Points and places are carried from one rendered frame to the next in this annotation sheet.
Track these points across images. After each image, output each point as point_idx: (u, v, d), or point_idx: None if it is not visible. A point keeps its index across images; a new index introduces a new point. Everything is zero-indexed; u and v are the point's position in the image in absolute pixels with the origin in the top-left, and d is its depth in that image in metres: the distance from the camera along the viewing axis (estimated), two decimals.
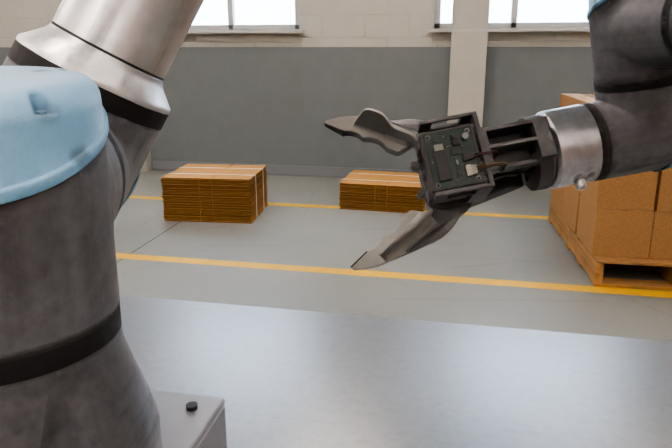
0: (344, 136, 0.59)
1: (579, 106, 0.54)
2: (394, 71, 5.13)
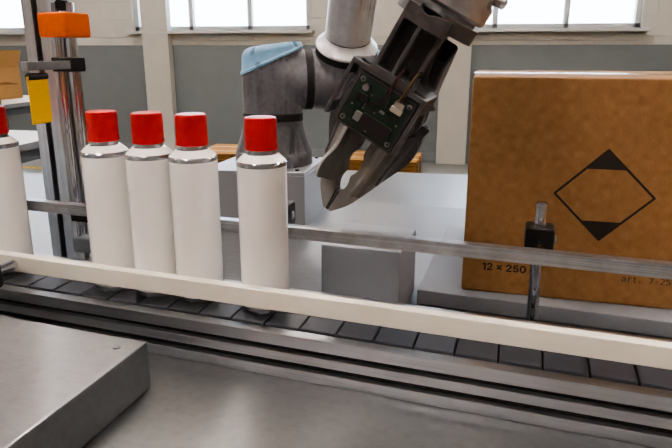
0: (340, 187, 0.58)
1: None
2: None
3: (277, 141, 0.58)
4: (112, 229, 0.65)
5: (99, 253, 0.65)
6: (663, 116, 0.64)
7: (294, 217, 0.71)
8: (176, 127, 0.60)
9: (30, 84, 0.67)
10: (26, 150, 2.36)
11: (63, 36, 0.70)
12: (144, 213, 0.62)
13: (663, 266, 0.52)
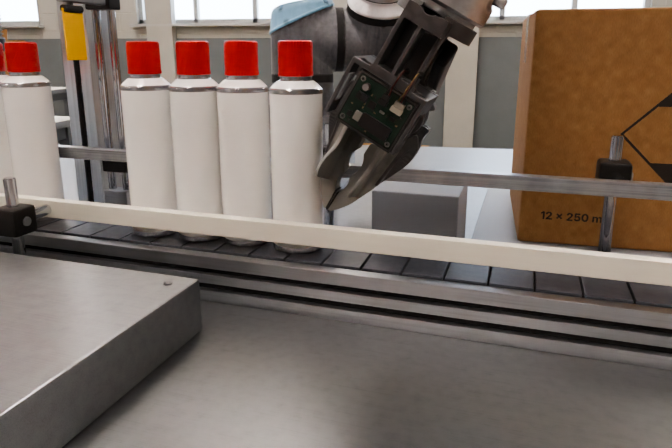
0: (340, 187, 0.58)
1: None
2: None
3: (312, 68, 0.55)
4: (154, 169, 0.60)
5: (140, 195, 0.61)
6: None
7: None
8: (226, 54, 0.56)
9: (65, 16, 0.62)
10: None
11: None
12: (190, 149, 0.58)
13: None
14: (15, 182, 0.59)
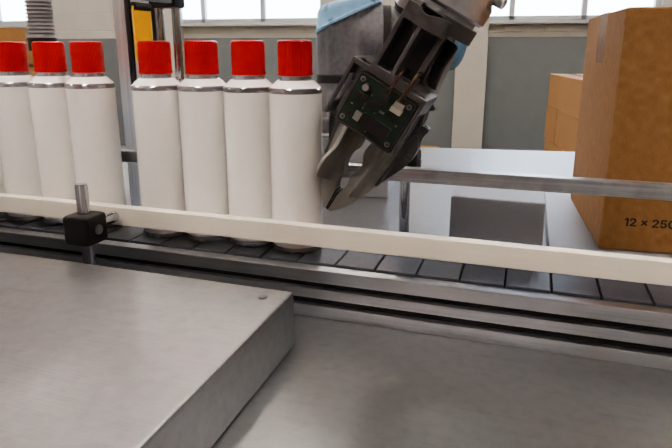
0: (340, 187, 0.58)
1: None
2: None
3: (312, 67, 0.55)
4: (167, 170, 0.60)
5: (152, 196, 0.60)
6: None
7: (420, 166, 0.64)
8: (232, 54, 0.56)
9: (135, 14, 0.60)
10: None
11: None
12: (200, 149, 0.58)
13: None
14: (87, 188, 0.56)
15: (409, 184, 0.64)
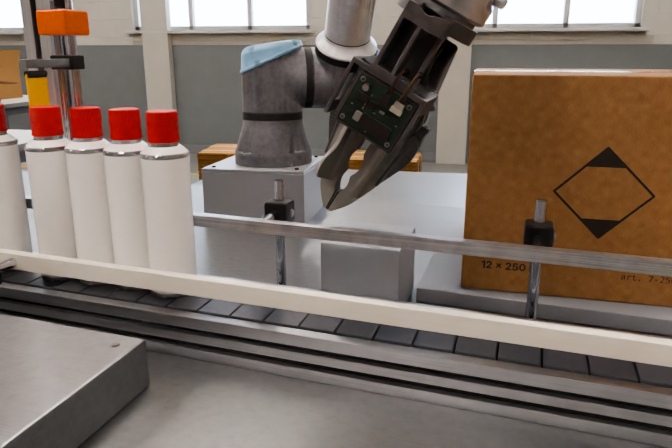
0: (340, 187, 0.58)
1: None
2: None
3: (178, 134, 0.62)
4: (58, 221, 0.67)
5: (45, 244, 0.67)
6: (663, 114, 0.64)
7: (293, 215, 0.71)
8: (109, 121, 0.63)
9: (29, 82, 0.66)
10: None
11: (62, 34, 0.70)
12: (84, 204, 0.65)
13: (662, 263, 0.52)
14: None
15: None
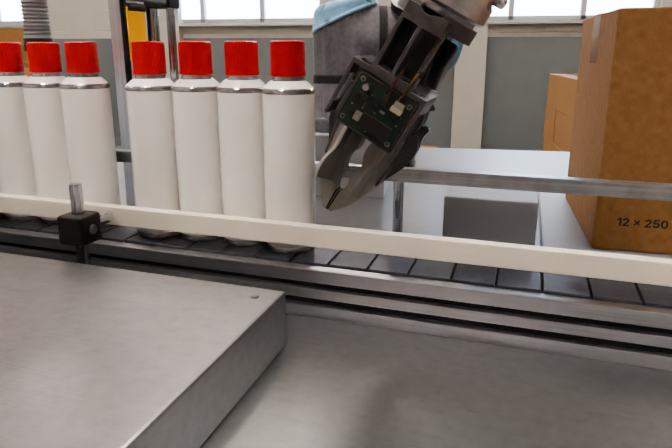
0: (340, 187, 0.58)
1: None
2: None
3: (305, 68, 0.55)
4: (161, 170, 0.60)
5: (146, 196, 0.61)
6: None
7: (413, 166, 0.64)
8: (225, 55, 0.56)
9: (129, 15, 0.60)
10: None
11: None
12: (193, 149, 0.58)
13: None
14: (81, 188, 0.56)
15: (403, 184, 0.64)
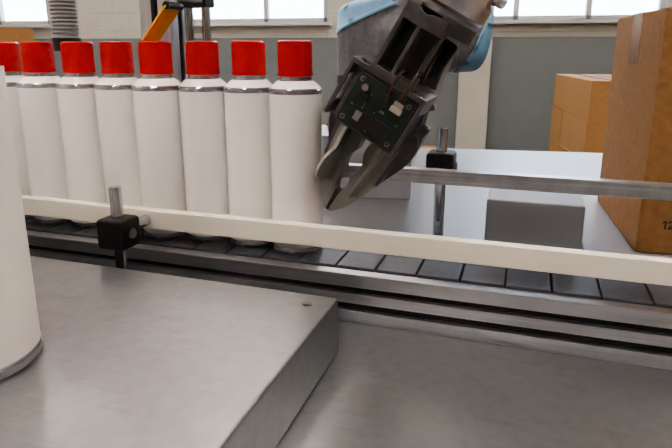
0: (340, 187, 0.58)
1: None
2: None
3: (312, 68, 0.55)
4: (168, 170, 0.60)
5: (153, 196, 0.61)
6: None
7: (455, 169, 0.63)
8: (232, 54, 0.56)
9: (162, 12, 0.59)
10: None
11: None
12: (200, 149, 0.58)
13: None
14: (121, 191, 0.55)
15: (445, 187, 0.63)
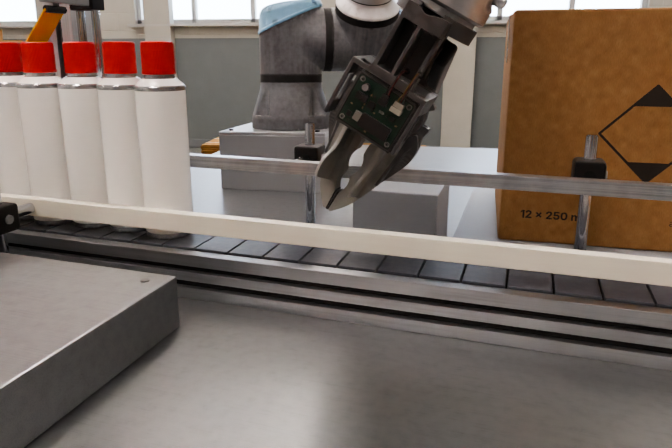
0: (340, 187, 0.58)
1: None
2: None
3: (174, 66, 0.60)
4: (51, 161, 0.65)
5: (38, 186, 0.65)
6: None
7: None
8: (102, 54, 0.60)
9: (43, 15, 0.63)
10: None
11: None
12: (78, 142, 0.63)
13: None
14: None
15: (314, 178, 0.68)
